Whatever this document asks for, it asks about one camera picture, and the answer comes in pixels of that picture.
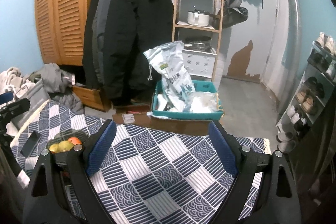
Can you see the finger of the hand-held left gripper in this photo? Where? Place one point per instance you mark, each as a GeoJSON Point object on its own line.
{"type": "Point", "coordinates": [6, 96]}
{"type": "Point", "coordinates": [15, 106]}

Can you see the white cooking pot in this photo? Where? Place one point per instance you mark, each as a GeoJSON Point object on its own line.
{"type": "Point", "coordinates": [197, 18]}

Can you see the black hooded coat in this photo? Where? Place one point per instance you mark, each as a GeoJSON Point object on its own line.
{"type": "Point", "coordinates": [136, 29]}

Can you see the wooden drawer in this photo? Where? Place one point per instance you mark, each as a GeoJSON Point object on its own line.
{"type": "Point", "coordinates": [89, 96]}

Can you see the dark cloth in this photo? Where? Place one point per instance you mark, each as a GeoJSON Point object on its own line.
{"type": "Point", "coordinates": [315, 155]}

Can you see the black smartphone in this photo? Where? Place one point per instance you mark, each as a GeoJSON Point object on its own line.
{"type": "Point", "coordinates": [30, 144]}

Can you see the pale shoe rack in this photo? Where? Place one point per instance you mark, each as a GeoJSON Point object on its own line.
{"type": "Point", "coordinates": [302, 82]}

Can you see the shoe rack with shoes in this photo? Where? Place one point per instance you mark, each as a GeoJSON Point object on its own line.
{"type": "Point", "coordinates": [307, 104]}

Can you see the white door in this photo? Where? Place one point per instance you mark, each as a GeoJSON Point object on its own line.
{"type": "Point", "coordinates": [260, 29]}

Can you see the grey fabric bag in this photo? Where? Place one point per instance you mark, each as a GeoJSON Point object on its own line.
{"type": "Point", "coordinates": [30, 102]}

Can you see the flat cardboard piece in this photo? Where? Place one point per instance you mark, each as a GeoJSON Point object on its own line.
{"type": "Point", "coordinates": [126, 117]}

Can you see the teal plastic basket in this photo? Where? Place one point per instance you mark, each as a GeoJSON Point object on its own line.
{"type": "Point", "coordinates": [183, 115]}

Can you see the white printed rice bag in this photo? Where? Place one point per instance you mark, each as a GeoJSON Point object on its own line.
{"type": "Point", "coordinates": [173, 74]}

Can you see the grey hanging bag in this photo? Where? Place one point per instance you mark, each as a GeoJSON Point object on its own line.
{"type": "Point", "coordinates": [233, 11]}

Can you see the dark grey jacket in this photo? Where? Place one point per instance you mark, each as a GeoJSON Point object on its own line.
{"type": "Point", "coordinates": [94, 29]}

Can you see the white fleece cloth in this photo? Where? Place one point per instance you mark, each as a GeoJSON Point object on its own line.
{"type": "Point", "coordinates": [11, 77]}

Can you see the wooden shelf rack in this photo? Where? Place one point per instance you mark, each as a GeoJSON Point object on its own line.
{"type": "Point", "coordinates": [194, 28]}

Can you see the large orange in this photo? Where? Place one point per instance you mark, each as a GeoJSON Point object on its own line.
{"type": "Point", "coordinates": [74, 140]}

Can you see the wooden louvred wardrobe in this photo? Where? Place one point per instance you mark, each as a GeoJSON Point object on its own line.
{"type": "Point", "coordinates": [63, 8]}

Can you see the blue white patterned tablecloth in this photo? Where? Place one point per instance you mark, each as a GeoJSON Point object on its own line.
{"type": "Point", "coordinates": [162, 161]}

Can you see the clear glass plate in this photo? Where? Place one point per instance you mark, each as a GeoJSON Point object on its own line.
{"type": "Point", "coordinates": [64, 134]}

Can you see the cardboard box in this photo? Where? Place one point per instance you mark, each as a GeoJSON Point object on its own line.
{"type": "Point", "coordinates": [176, 127]}

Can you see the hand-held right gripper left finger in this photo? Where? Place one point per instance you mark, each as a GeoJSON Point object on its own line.
{"type": "Point", "coordinates": [101, 148]}

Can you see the steel steamer pot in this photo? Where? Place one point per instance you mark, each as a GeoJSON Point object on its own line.
{"type": "Point", "coordinates": [197, 44]}

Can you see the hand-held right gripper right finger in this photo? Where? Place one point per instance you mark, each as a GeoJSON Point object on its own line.
{"type": "Point", "coordinates": [221, 146]}

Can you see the clear plastic bags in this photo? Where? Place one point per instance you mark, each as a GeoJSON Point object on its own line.
{"type": "Point", "coordinates": [203, 103]}

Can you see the grey clothing heap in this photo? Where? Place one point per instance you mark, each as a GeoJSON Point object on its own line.
{"type": "Point", "coordinates": [55, 79]}

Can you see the white patterned box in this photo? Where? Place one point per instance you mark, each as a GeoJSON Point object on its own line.
{"type": "Point", "coordinates": [199, 62]}

